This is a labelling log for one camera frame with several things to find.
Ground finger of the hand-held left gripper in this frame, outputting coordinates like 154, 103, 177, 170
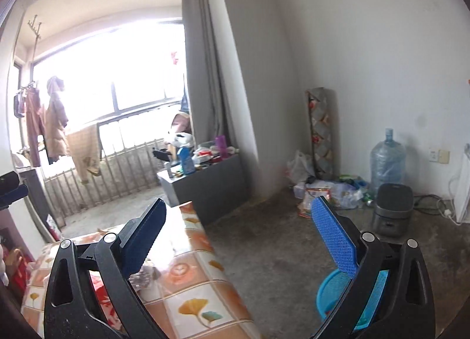
0, 172, 20, 188
0, 184, 28, 209

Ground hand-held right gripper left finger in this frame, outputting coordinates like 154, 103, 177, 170
43, 197, 169, 339

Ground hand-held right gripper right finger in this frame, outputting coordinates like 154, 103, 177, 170
311, 196, 437, 339

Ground clear plastic bottle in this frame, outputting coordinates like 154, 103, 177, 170
128, 265, 163, 289

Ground blue plastic basket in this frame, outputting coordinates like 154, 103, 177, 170
316, 269, 389, 332

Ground red patterned plastic bag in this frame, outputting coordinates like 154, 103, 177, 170
90, 273, 123, 328

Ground pile of printed packets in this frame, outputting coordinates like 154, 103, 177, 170
296, 174, 372, 219

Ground patterned tablecloth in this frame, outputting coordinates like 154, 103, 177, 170
21, 201, 256, 339

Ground pink hanging pants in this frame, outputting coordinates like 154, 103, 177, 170
25, 85, 47, 168

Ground black rice cooker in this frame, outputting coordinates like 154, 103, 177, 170
372, 183, 414, 239

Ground red cloth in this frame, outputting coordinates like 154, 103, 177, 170
0, 229, 34, 290

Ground beige hanging coat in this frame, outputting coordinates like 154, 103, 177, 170
45, 76, 70, 165

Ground dark hanging garment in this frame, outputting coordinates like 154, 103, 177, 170
14, 91, 26, 118

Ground white plastic bag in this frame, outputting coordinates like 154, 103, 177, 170
287, 151, 315, 185

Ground metal railing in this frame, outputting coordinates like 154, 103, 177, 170
42, 104, 184, 217

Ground blue detergent bottle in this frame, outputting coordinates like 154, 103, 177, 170
177, 146, 196, 175

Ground grey cabinet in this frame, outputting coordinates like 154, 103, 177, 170
158, 152, 251, 226

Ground clear empty water jug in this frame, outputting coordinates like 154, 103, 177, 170
370, 128, 406, 196

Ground pile of small containers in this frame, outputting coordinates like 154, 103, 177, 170
193, 144, 240, 170

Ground patterned rolled mat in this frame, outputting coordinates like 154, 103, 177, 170
306, 87, 335, 182

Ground crumpled white bag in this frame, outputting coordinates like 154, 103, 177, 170
165, 130, 194, 149

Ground white water dispenser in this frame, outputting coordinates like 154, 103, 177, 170
450, 144, 470, 224

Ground ceiling clothes rack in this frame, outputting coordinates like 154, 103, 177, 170
15, 14, 43, 90

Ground window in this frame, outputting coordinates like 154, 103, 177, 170
31, 21, 189, 121

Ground grey curtain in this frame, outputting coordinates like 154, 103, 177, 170
181, 0, 231, 143

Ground black power cable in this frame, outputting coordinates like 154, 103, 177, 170
413, 194, 452, 215

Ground white power cable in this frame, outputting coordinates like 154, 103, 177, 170
439, 177, 460, 223

